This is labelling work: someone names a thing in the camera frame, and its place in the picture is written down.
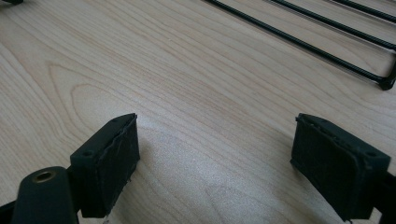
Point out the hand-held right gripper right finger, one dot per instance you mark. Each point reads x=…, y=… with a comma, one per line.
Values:
x=336, y=168

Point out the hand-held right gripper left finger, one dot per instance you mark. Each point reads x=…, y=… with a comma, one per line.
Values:
x=102, y=174

